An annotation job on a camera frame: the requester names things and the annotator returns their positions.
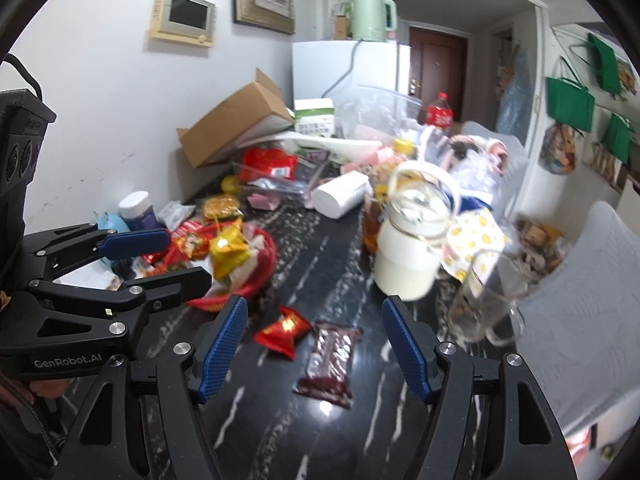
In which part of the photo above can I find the blue robot shaped gadget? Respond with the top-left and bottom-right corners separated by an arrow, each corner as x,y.
92,208 -> 132,267

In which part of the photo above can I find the green white medicine box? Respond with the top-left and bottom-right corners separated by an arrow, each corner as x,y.
294,98 -> 335,138

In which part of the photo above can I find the lower green tote bag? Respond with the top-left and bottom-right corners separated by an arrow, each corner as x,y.
601,113 -> 634,165

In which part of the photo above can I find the green electric kettle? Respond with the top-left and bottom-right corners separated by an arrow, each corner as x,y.
340,0 -> 398,42

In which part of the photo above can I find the grey leaf pattern chair cushion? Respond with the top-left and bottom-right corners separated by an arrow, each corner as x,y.
518,202 -> 639,432

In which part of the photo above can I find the red snack bag in tray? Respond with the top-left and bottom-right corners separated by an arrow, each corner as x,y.
240,146 -> 297,183

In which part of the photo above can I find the green tote bag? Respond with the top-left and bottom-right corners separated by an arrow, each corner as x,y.
546,56 -> 596,132
570,32 -> 622,96
601,113 -> 634,165

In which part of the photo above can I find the red gold candy packet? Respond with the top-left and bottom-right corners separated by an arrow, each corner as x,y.
167,231 -> 212,263

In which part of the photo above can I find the brown cardboard box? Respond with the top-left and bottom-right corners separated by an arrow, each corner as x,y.
178,68 -> 294,168

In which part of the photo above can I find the white mini fridge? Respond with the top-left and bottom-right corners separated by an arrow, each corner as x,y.
292,40 -> 410,110

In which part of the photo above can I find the yellow lemon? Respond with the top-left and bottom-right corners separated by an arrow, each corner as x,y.
220,176 -> 241,196

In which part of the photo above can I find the red plastic basket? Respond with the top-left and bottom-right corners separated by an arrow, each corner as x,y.
186,219 -> 278,312

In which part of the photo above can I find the upper green tote bag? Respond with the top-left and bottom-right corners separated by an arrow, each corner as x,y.
570,32 -> 622,96

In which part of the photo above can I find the red cartoon candy packet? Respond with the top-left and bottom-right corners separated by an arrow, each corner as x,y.
254,306 -> 312,360

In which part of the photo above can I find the blue jar white lid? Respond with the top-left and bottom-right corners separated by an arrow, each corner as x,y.
118,191 -> 160,231

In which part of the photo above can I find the clear large zip bag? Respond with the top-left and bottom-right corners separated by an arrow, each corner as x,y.
334,84 -> 423,145

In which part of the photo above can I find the dark brown chocolate bar packet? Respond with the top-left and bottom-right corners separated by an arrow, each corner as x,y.
293,321 -> 362,408

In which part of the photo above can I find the person left hand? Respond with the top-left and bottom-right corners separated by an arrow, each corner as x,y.
1,376 -> 70,405

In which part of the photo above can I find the clear plastic tray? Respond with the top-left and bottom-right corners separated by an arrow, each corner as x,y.
231,150 -> 330,207

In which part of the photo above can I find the yellow crispy snack bag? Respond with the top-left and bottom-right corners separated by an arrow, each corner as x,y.
202,194 -> 243,221

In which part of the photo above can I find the glass mug with cartoon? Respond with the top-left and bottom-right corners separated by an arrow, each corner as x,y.
447,249 -> 529,347

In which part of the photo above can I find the amber drink plastic bottle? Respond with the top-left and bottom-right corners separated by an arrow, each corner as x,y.
361,138 -> 416,255

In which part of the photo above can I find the cream white kettle jug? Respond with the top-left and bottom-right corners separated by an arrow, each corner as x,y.
373,160 -> 461,301

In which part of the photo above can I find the white cylinder container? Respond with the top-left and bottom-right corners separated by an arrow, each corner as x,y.
310,171 -> 369,220

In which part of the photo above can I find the brown entrance door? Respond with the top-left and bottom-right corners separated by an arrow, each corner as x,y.
409,27 -> 469,122

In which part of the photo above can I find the red cola bottle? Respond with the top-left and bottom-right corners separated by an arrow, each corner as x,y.
425,92 -> 454,131

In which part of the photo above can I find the wall intercom panel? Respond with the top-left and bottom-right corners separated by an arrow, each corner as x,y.
149,0 -> 216,48

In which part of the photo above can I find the white desiccant packet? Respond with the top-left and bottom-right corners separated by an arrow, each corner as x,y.
157,200 -> 196,232

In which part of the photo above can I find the yellow snack packet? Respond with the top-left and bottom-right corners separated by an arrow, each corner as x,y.
209,223 -> 250,282

